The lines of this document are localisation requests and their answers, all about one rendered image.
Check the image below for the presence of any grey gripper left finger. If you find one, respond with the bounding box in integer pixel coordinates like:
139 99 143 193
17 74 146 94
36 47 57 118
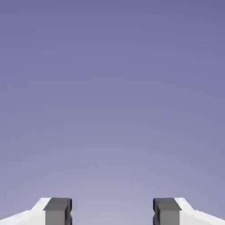
0 197 73 225

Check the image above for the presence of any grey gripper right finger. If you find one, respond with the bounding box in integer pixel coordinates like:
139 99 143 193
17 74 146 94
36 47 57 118
152 197 225 225

